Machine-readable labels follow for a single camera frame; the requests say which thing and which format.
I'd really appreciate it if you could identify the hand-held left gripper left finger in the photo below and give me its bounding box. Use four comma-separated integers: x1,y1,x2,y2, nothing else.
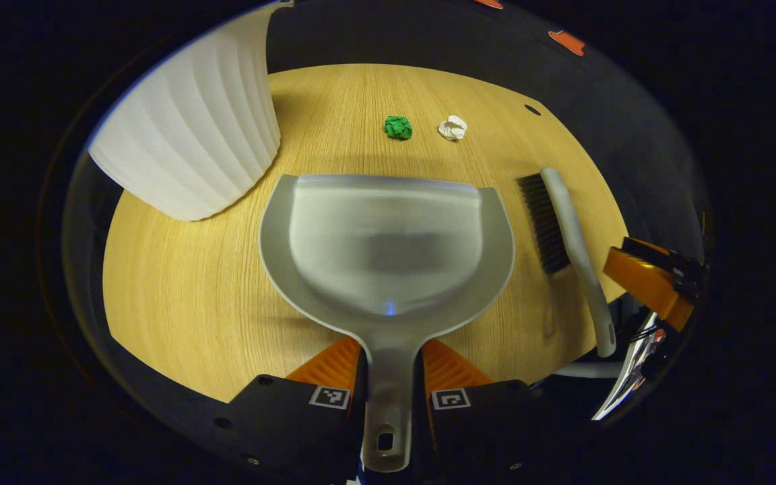
216,335,368,482

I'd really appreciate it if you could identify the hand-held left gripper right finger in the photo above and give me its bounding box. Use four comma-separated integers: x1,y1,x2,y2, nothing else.
415,338,564,482

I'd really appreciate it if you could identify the small white broom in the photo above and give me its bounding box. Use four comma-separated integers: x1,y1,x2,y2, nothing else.
517,167,618,358

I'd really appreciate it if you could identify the white plastic dustpan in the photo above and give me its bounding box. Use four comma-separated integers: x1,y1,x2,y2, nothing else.
259,174,516,474

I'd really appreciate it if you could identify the white paper ball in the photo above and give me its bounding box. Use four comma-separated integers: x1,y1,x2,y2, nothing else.
438,115,468,141

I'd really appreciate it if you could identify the white ribbed garbage bin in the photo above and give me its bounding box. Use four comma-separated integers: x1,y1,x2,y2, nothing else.
88,3,294,222

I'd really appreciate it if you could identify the green paper ball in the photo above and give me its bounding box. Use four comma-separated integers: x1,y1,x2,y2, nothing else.
384,115,414,141

